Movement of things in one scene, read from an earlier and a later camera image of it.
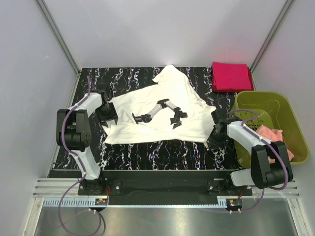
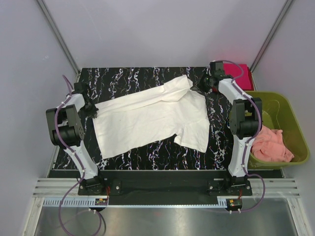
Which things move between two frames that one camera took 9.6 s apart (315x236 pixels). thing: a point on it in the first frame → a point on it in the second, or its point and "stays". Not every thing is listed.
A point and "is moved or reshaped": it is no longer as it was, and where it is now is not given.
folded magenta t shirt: x=231 y=76 stays
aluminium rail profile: x=59 y=188 stays
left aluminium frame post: x=61 y=43 stays
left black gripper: x=112 y=116 → x=92 y=113
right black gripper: x=212 y=143 → x=197 y=87
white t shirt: x=171 y=84 is moved or reshaped
